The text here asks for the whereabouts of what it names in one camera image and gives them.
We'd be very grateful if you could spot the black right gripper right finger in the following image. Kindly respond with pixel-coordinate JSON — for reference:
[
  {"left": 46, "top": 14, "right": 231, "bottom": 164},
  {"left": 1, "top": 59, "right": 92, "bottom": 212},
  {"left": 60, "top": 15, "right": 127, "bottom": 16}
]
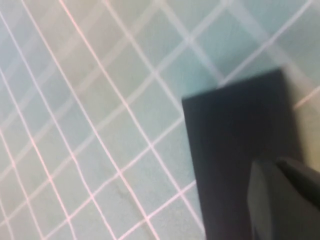
[{"left": 275, "top": 158, "right": 320, "bottom": 214}]

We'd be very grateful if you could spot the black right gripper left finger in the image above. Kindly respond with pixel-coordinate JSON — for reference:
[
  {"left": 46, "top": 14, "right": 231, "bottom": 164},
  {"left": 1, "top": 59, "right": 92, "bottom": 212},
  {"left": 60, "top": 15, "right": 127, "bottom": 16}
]
[{"left": 246, "top": 159, "right": 320, "bottom": 240}]

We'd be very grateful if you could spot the black patterned glasses case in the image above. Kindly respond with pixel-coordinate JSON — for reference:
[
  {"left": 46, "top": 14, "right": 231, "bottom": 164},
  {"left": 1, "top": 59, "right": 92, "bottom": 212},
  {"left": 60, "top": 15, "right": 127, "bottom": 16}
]
[{"left": 181, "top": 68, "right": 304, "bottom": 240}]

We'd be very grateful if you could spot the green checked tablecloth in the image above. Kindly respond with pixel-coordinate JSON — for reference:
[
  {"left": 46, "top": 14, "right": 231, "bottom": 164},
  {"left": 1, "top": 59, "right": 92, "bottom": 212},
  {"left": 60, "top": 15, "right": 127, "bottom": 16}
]
[{"left": 0, "top": 0, "right": 320, "bottom": 240}]

